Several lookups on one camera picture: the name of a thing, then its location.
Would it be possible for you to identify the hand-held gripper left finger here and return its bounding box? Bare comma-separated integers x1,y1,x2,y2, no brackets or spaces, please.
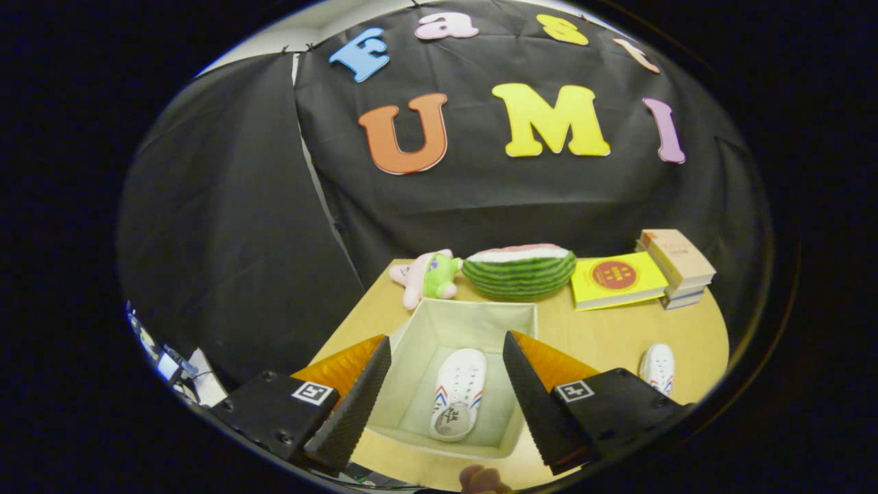
209,335,392,474

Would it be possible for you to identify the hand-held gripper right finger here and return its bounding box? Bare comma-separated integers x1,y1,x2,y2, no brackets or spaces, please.
502,331,690,475

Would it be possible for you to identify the white shoe with striped sides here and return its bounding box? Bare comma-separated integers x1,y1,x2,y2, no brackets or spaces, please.
430,348,488,442
639,343,676,397

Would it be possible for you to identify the pale green fabric storage box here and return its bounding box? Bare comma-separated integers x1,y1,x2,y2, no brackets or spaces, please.
366,298,539,459

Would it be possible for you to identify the watermelon slice plush toy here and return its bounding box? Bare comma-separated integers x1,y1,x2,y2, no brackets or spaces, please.
462,244,578,301

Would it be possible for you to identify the yellow book with red circle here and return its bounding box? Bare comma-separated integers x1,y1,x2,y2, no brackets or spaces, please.
571,252,669,311

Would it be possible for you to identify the white flat board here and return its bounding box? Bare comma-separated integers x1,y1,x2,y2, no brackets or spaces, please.
187,349,228,407

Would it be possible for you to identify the pink and green plush toy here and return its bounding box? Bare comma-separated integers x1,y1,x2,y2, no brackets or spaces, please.
390,249,464,311

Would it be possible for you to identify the white book under beige book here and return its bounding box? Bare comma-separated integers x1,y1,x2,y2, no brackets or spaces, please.
662,283,707,311

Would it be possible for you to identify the small blue white device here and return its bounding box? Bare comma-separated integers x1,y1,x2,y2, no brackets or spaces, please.
154,345,200,385

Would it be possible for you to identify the beige book with orange corner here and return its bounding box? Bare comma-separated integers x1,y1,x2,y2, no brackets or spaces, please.
637,229,716,289

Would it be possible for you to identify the black backdrop cloth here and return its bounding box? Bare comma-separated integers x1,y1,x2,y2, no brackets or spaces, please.
117,0,772,392

